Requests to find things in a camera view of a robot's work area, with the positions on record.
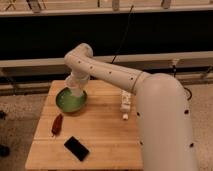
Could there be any red chili pepper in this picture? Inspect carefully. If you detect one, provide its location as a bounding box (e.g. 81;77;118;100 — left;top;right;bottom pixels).
51;114;63;135

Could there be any wooden table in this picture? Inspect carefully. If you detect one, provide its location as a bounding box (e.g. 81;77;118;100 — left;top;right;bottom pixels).
25;80;142;171

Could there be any black smartphone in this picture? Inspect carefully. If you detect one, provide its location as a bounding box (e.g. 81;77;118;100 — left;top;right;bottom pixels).
64;136;89;161

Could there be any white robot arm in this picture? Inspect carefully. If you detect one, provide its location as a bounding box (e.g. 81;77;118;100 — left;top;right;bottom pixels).
64;43;199;171

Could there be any green ceramic bowl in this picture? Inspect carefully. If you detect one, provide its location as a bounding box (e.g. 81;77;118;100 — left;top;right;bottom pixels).
55;87;87;113

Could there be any black cable on floor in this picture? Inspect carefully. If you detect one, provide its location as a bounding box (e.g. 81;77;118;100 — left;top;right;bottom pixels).
182;85;194;102

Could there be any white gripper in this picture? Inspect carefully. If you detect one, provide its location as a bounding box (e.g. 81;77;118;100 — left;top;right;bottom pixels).
65;74;88;97

